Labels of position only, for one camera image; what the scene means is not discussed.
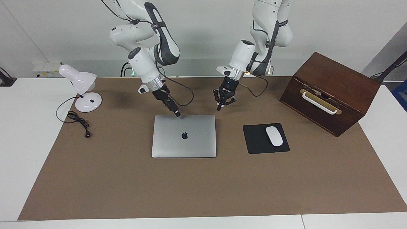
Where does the silver apple laptop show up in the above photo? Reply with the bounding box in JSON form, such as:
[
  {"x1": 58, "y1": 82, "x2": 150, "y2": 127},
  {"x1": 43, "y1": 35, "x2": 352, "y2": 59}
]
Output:
[{"x1": 151, "y1": 115, "x2": 217, "y2": 158}]

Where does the black mouse pad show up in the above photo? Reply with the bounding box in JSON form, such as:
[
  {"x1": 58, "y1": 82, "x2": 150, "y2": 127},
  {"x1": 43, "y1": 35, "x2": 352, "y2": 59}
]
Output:
[{"x1": 243, "y1": 123, "x2": 290, "y2": 155}]

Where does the white computer mouse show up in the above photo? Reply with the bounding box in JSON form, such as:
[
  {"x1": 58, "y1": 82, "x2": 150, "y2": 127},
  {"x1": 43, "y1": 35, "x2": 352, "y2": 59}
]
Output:
[{"x1": 266, "y1": 126, "x2": 283, "y2": 147}]

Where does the white desk lamp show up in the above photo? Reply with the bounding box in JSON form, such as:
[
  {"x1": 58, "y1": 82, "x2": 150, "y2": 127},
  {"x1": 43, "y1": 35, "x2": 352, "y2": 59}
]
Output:
[{"x1": 59, "y1": 65, "x2": 102, "y2": 113}]

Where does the brown table mat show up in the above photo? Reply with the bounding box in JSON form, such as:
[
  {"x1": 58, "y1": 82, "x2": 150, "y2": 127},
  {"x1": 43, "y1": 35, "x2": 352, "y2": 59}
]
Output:
[{"x1": 17, "y1": 76, "x2": 407, "y2": 221}]

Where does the dark wooden box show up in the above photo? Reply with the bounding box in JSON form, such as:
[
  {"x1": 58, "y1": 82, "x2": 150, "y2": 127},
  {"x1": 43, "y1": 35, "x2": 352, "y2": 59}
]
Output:
[{"x1": 279, "y1": 52, "x2": 381, "y2": 137}]

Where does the white power strip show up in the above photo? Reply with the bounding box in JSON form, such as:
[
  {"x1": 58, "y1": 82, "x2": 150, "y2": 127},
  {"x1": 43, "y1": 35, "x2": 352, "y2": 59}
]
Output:
[{"x1": 33, "y1": 62, "x2": 62, "y2": 78}]

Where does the black table clamp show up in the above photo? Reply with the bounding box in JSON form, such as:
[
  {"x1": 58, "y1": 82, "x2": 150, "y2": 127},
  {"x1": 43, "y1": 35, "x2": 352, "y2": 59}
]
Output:
[{"x1": 0, "y1": 67, "x2": 17, "y2": 87}]

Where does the black slanted stand pole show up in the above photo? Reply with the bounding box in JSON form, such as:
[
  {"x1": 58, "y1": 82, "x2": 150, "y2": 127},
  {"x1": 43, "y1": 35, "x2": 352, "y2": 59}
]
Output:
[{"x1": 370, "y1": 51, "x2": 407, "y2": 84}]

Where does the blue object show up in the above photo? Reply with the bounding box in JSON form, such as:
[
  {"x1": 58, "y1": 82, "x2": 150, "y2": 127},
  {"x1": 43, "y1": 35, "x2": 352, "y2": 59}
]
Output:
[{"x1": 392, "y1": 80, "x2": 407, "y2": 112}]

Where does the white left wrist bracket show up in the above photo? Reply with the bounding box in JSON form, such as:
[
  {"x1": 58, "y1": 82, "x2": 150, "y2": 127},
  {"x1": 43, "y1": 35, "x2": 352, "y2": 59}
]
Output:
[{"x1": 217, "y1": 66, "x2": 237, "y2": 77}]

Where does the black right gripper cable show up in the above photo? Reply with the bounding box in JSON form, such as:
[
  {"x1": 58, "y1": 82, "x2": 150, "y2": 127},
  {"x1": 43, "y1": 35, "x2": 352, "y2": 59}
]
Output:
[{"x1": 157, "y1": 68, "x2": 194, "y2": 107}]

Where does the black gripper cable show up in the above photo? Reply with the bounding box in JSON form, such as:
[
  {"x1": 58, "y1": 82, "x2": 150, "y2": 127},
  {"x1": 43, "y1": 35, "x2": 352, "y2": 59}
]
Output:
[
  {"x1": 238, "y1": 76, "x2": 268, "y2": 97},
  {"x1": 157, "y1": 68, "x2": 194, "y2": 107}
]

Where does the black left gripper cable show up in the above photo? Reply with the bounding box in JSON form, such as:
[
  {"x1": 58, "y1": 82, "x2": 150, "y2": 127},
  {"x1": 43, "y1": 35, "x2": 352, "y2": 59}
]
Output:
[{"x1": 238, "y1": 76, "x2": 268, "y2": 97}]

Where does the black lamp power cable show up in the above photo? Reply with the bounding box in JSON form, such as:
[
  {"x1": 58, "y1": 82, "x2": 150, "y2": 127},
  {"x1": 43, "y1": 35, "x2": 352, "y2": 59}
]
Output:
[{"x1": 56, "y1": 96, "x2": 91, "y2": 138}]

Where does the white box handle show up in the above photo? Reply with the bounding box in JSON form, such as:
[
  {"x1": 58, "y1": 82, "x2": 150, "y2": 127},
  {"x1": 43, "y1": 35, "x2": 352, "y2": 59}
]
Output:
[{"x1": 302, "y1": 92, "x2": 338, "y2": 115}]

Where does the gold handle backplate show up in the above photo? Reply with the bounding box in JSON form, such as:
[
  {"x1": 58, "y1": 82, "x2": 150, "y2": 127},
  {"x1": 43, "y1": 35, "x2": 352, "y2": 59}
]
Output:
[{"x1": 300, "y1": 89, "x2": 342, "y2": 115}]

